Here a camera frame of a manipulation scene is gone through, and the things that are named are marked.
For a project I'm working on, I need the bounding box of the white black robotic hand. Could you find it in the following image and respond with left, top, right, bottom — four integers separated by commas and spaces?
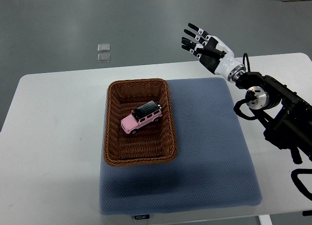
181, 23, 246, 83

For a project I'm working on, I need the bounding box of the pink toy car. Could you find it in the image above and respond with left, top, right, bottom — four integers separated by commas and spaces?
120, 100, 162, 134

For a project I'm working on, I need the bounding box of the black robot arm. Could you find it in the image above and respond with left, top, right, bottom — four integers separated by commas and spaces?
181, 23, 312, 165

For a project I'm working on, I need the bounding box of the brown wicker basket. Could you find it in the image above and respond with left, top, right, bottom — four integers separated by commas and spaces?
103, 78, 177, 167

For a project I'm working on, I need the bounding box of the upper metal floor plate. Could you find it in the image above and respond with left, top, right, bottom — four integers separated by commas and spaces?
97, 43, 110, 52

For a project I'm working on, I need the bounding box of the blue-grey cushion mat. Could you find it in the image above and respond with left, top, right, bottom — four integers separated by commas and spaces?
99, 78, 262, 215

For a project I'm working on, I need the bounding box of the black cable loop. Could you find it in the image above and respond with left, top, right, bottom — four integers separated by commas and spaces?
291, 168, 312, 202

